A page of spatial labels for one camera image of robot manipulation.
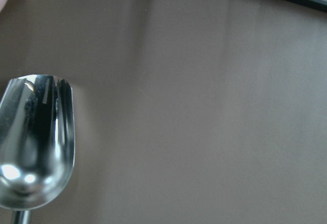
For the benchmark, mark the steel ice scoop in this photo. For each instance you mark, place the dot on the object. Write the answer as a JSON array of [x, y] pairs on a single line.
[[37, 142]]

